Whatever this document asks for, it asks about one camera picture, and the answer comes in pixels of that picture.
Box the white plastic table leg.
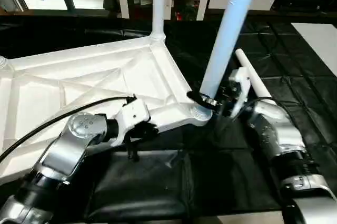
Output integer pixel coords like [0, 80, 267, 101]
[235, 48, 273, 101]
[191, 0, 263, 122]
[150, 0, 168, 43]

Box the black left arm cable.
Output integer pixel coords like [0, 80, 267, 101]
[0, 95, 137, 164]

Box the black work mat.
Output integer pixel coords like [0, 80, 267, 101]
[0, 15, 337, 222]

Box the white plastic table top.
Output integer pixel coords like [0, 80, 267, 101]
[0, 33, 214, 185]

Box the white flat board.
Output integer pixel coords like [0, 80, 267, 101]
[291, 22, 337, 64]

